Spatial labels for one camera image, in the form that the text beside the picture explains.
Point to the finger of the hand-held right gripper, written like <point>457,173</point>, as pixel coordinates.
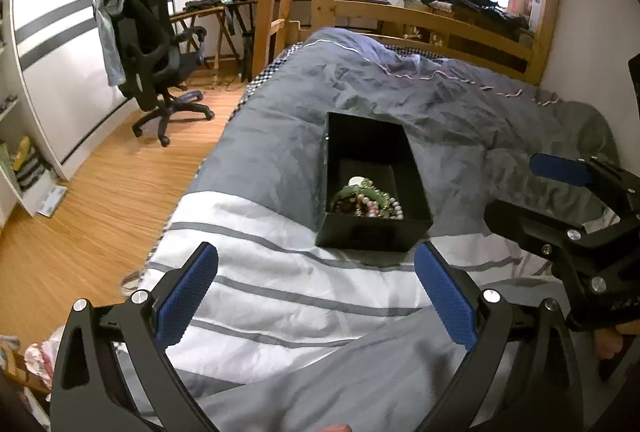
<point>525,222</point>
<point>560,170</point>

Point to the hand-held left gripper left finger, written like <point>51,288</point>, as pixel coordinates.
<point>187,297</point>

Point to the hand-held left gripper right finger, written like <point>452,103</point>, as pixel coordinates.
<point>445,299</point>

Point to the black rectangular box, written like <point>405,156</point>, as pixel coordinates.
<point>372,232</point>

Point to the green jade bangle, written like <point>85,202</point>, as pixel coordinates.
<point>374,197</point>

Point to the person's right hand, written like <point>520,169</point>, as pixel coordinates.
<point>610,339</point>

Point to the person's left hand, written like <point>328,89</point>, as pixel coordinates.
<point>335,428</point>

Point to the grey slipper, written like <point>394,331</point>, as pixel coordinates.
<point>131,282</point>

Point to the white round disc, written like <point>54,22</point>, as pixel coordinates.
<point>356,181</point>

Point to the floral patterned cloth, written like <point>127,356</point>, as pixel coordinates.
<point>35,357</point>

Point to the white booklet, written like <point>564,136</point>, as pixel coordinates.
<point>52,199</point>

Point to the white bookshelf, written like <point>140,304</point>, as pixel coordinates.
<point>30,202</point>

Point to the yellow black striped bag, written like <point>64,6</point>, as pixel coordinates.
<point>27,162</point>

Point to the grey white striped duvet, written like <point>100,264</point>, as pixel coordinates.
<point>300,112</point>

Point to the black office chair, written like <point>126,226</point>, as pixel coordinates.
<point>145,37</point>

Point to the light denim garment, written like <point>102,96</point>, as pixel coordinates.
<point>107,27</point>

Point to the wooden folding table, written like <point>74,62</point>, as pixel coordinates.
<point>200,12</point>

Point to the white wardrobe black stripes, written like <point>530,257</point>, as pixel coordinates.
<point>60,12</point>

